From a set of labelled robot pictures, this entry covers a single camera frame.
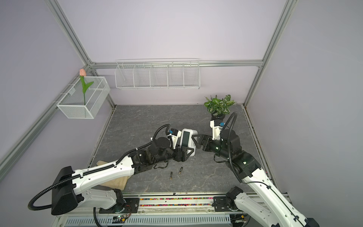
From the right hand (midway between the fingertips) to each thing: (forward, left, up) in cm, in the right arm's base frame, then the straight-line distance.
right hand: (197, 137), depth 68 cm
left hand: (-4, +4, -7) cm, 9 cm away
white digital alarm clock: (-1, +5, -3) cm, 6 cm away
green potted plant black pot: (+24, -15, -5) cm, 29 cm away
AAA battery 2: (-6, +9, -28) cm, 30 cm away
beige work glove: (-14, +44, -28) cm, 54 cm away
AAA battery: (-10, +15, -28) cm, 33 cm away
